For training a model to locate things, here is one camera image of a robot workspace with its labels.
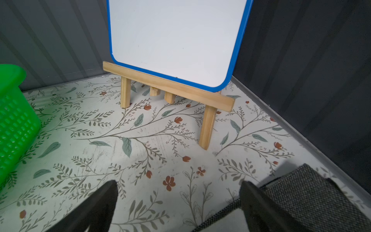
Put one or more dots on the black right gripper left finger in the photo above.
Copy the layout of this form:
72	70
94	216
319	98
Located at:
94	214

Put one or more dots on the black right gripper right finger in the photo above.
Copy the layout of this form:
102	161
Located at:
262	214

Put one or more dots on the grey black checked scarf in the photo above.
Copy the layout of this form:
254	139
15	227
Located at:
315	202

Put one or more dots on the green plastic basket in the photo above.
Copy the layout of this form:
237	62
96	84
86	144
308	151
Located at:
19	123

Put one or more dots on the wooden easel stand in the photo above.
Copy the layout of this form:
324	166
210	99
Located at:
212	100

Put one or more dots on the blue framed whiteboard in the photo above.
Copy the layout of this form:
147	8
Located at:
195	43

